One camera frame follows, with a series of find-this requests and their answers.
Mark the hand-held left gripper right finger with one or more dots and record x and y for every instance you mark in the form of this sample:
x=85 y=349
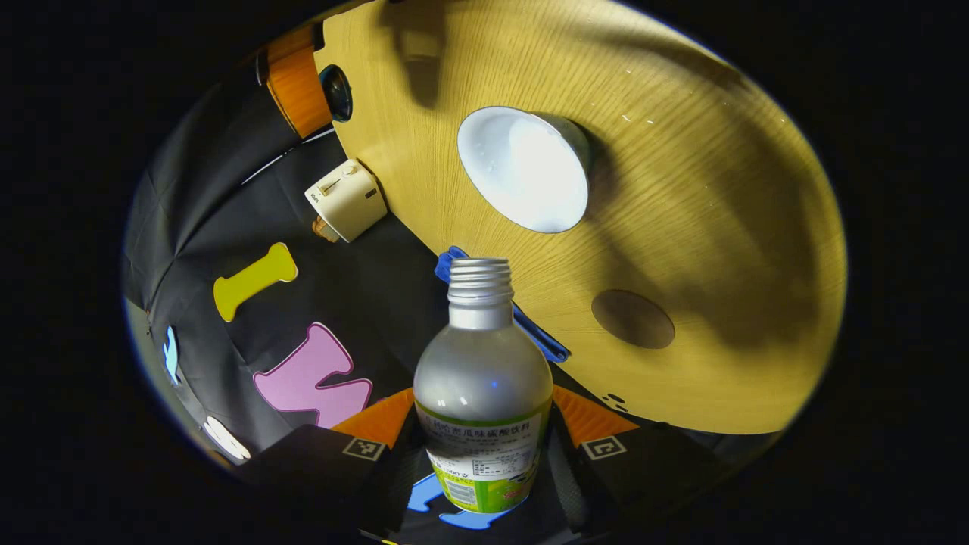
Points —
x=643 y=469

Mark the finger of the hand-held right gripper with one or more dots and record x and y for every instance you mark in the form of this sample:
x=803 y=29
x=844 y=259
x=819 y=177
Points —
x=299 y=83

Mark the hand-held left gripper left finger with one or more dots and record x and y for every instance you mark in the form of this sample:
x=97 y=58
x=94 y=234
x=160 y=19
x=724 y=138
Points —
x=318 y=469

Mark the teal teacup lid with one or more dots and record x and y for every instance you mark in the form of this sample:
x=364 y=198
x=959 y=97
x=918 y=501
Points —
x=338 y=92

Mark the round brown coaster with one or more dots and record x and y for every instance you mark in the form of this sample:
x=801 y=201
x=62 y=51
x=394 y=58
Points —
x=633 y=319

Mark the silver green water bottle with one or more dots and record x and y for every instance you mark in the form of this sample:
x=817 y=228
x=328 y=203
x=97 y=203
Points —
x=482 y=378

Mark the white toaster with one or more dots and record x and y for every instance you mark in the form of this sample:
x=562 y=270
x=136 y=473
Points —
x=348 y=198

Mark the toasted bread slice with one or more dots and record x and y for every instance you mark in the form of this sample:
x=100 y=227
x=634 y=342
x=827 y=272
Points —
x=325 y=229

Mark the folded blue towel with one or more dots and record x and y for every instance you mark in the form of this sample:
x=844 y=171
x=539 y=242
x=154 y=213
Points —
x=541 y=337

